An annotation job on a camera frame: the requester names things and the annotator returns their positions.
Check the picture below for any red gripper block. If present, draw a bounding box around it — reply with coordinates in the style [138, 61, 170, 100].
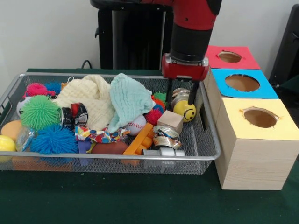
[161, 53, 210, 105]

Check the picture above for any light blue waffle cloth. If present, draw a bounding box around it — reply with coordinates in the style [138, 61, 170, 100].
[107, 73, 156, 133]

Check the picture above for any colourful patterned cloth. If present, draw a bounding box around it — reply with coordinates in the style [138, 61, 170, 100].
[74, 125, 130, 143]

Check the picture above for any wooden box with three holes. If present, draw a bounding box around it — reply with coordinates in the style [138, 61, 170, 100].
[202, 44, 299, 191]

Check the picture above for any shallow metal mesh bin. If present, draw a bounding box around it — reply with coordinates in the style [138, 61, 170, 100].
[0, 72, 221, 175]

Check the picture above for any yellow smiley ball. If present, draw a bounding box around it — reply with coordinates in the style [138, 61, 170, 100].
[173, 100, 196, 123]

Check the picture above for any wooden cube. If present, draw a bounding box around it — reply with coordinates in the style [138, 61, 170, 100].
[157, 110, 185, 133]

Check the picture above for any white baseball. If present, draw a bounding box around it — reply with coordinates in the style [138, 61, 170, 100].
[126, 114, 147, 136]

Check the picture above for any orange plastic comb block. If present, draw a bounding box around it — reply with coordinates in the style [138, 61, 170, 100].
[122, 123, 155, 156]

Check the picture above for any cream waffle cloth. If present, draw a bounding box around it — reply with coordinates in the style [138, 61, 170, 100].
[51, 74, 115, 131]

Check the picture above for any crushed black red can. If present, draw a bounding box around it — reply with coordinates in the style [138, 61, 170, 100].
[57, 102, 89, 128]

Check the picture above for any black upright panel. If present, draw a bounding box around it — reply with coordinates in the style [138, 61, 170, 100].
[268, 4, 299, 82]

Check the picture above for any dark green tablecloth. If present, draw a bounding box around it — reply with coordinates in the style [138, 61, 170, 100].
[0, 68, 299, 224]

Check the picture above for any large blue spiky ball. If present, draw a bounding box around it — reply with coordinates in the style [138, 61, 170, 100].
[29, 125, 79, 155]

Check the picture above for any large green spiky ball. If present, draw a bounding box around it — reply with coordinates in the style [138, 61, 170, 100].
[20, 95, 61, 130]

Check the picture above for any plain yellow ball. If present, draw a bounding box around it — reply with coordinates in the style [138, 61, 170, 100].
[0, 135, 16, 153]

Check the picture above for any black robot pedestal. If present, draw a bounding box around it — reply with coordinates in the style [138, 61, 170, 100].
[90, 0, 178, 70]

